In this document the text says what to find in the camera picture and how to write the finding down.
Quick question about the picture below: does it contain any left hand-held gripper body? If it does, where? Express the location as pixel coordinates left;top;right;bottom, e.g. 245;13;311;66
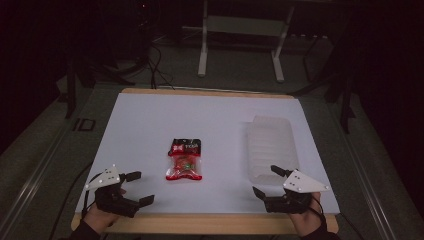
84;164;141;219

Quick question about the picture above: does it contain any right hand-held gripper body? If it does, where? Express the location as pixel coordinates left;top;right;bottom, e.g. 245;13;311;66
264;169;331;215

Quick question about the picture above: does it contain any clear plastic container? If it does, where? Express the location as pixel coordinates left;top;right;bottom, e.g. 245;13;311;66
246;115;300;186

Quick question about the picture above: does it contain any red and black snack packet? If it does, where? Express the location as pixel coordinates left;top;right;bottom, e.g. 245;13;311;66
165;137;204;182

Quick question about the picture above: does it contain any person's left hand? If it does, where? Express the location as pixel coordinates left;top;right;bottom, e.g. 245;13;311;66
82;202;120;235

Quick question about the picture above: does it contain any person's right hand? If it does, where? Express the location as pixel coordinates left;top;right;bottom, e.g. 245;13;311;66
287;192;326;238

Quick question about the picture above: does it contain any white table mat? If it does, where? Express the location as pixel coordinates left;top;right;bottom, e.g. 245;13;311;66
74;92;341;215

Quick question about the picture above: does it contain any dark metal stand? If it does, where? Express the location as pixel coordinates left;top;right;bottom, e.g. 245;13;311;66
289;31;357;135
64;54;98;120

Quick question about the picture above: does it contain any white metal stand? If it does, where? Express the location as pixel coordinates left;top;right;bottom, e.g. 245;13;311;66
197;0;297;84

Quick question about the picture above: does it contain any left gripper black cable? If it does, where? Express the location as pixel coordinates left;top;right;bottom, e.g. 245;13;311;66
49;162;95;240

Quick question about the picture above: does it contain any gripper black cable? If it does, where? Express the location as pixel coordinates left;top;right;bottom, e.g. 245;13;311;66
49;162;95;240
307;196;360;240

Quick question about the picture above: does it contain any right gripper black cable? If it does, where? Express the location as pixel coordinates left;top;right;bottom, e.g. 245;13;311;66
307;196;360;240

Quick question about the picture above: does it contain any black floor cable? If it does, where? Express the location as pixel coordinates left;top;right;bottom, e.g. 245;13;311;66
145;42;177;91

